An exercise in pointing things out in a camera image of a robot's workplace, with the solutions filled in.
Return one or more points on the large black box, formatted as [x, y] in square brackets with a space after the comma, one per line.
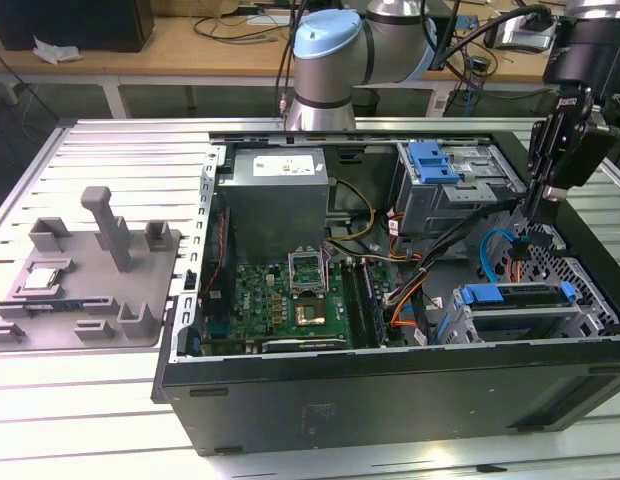
[70, 25]

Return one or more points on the black open PC case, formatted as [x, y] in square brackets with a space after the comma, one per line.
[340, 400]

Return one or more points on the grey parts rack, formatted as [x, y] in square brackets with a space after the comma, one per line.
[90, 280]

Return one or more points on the grey power supply unit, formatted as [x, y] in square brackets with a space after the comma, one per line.
[270, 200]

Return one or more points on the white crumpled plastic bag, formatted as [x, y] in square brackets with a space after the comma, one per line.
[57, 51]

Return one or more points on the silver CPU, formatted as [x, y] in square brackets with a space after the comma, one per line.
[42, 279]

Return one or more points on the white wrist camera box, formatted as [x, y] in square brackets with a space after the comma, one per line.
[530, 35]

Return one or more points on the black graphics card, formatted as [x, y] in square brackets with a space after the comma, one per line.
[305, 344]

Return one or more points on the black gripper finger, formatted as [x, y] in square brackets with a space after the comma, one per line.
[532, 200]
[550, 150]

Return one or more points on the RAM stick with blue label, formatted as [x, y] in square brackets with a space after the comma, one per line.
[55, 305]

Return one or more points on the blue plastic bay latch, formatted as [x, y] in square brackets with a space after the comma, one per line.
[432, 165]

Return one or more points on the white labelled box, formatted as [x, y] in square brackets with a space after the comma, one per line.
[441, 102]

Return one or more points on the CPU socket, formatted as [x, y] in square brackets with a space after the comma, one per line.
[310, 314]

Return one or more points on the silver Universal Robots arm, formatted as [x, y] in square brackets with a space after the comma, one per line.
[330, 75]

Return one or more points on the wooden desk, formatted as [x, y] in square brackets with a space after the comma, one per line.
[165, 50]

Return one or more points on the RAM slot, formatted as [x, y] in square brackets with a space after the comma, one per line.
[350, 300]

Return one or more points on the green motherboard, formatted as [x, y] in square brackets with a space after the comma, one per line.
[260, 300]

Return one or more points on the metal disk bay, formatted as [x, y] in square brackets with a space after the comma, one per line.
[515, 316]

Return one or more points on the grey metal drive cage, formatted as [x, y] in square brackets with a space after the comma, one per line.
[440, 210]

